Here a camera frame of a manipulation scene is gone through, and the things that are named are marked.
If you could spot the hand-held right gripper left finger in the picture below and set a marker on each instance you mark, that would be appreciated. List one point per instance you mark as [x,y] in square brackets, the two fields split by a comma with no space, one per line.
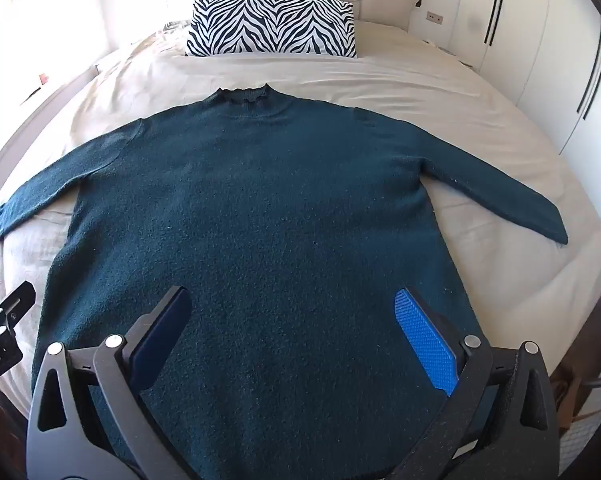
[163,330]

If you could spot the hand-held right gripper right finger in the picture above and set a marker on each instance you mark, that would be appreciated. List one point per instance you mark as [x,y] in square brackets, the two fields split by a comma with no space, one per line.
[425,340]

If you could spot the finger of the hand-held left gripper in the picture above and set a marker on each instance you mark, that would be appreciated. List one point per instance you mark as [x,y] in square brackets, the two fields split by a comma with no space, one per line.
[13,302]

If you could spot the dark teal knit sweater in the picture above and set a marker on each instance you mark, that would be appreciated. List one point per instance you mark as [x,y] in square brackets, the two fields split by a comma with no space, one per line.
[280,210]

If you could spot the bed with beige sheet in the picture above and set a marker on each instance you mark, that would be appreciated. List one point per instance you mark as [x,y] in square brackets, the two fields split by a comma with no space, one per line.
[405,80]

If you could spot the white wardrobe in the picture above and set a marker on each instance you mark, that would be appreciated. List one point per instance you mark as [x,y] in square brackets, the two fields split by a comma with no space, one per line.
[530,35]

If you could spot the zebra print pillow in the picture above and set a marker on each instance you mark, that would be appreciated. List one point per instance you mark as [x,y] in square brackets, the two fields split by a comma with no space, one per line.
[270,25]

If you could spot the wall socket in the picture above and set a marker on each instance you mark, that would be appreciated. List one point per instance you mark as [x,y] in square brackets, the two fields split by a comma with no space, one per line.
[434,17]

